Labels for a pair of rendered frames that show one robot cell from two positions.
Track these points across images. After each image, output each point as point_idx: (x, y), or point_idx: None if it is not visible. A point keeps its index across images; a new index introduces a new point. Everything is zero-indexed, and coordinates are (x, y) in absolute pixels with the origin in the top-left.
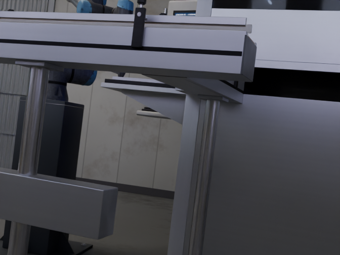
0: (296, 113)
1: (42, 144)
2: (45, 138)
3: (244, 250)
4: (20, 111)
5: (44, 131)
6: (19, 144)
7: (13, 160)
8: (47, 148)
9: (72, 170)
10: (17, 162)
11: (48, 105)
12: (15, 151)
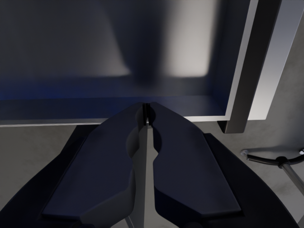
0: None
1: (136, 161)
2: (135, 166)
3: None
4: (143, 227)
5: (135, 176)
6: (144, 180)
7: (145, 168)
8: (135, 153)
9: (87, 126)
10: (144, 163)
11: (131, 215)
12: (145, 176)
